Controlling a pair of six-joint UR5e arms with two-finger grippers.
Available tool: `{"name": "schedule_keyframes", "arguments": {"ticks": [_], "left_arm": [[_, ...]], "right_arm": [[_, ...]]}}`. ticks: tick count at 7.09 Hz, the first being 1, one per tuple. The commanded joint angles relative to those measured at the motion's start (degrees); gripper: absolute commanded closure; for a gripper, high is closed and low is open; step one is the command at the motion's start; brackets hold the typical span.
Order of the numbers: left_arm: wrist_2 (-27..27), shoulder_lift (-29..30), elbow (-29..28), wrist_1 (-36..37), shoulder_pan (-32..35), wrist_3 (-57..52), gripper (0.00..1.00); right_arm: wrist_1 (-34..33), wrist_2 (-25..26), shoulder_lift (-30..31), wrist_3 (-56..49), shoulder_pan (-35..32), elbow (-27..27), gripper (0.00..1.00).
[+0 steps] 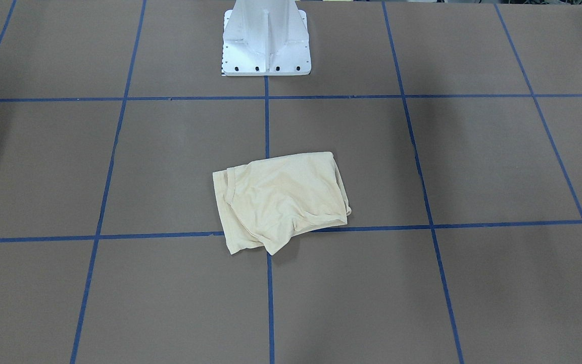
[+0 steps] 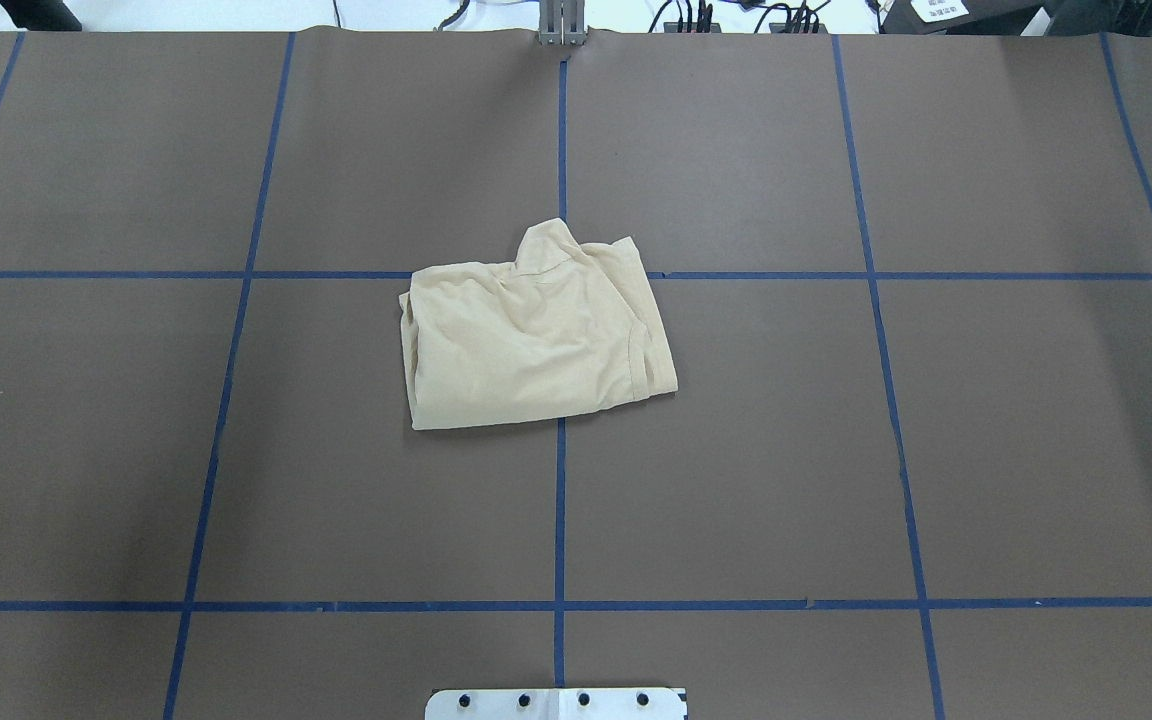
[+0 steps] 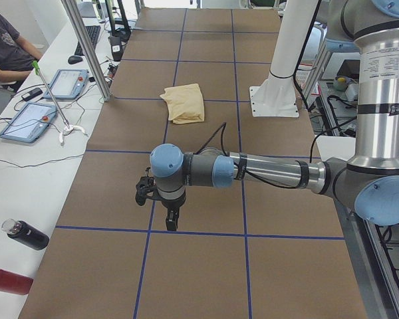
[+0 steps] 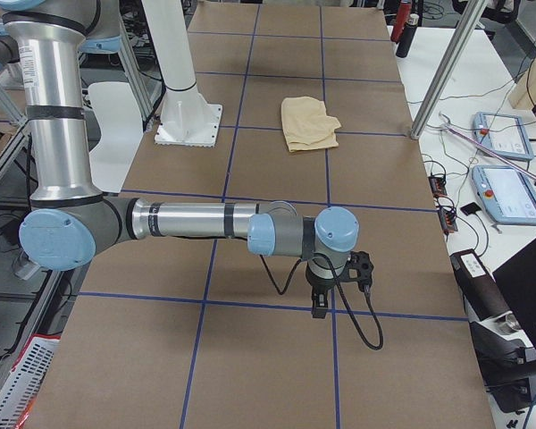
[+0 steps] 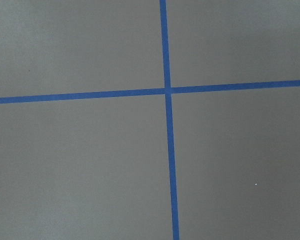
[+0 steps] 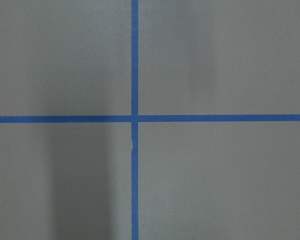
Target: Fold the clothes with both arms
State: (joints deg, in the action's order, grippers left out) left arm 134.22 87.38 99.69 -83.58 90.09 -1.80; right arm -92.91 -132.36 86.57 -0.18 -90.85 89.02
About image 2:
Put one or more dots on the aluminium frame post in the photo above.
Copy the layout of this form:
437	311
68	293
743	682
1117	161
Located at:
562	23

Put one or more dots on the white central pedestal column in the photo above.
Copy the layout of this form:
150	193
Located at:
559	703

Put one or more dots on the beige long-sleeve printed shirt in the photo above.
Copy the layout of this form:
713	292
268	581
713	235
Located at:
564	329

